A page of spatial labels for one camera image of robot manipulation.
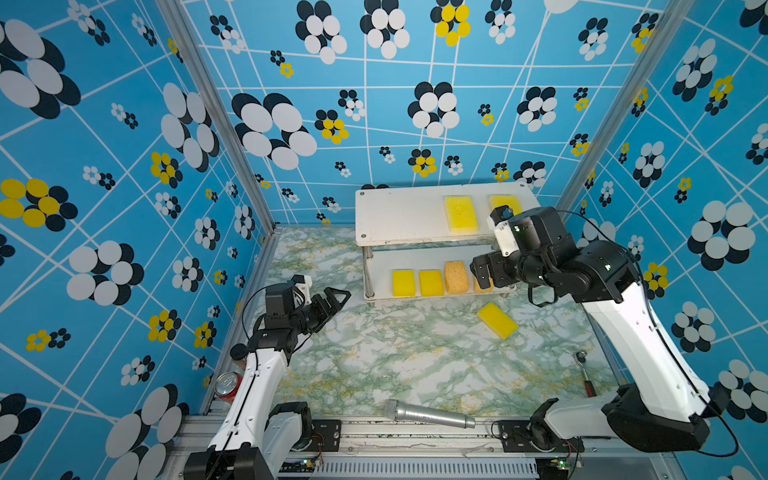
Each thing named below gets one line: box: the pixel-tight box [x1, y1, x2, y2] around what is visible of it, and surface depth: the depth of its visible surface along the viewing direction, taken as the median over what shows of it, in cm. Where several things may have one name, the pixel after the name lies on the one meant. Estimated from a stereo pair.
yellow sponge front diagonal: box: [445, 196, 479, 234], surface depth 75 cm
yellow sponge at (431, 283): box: [419, 270, 444, 297], surface depth 96 cm
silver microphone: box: [383, 399, 476, 429], surface depth 75 cm
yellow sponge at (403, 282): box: [391, 269, 415, 297], surface depth 96 cm
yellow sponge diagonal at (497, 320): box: [477, 302, 519, 340], surface depth 96 cm
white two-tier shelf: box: [355, 182, 539, 301], surface depth 80 cm
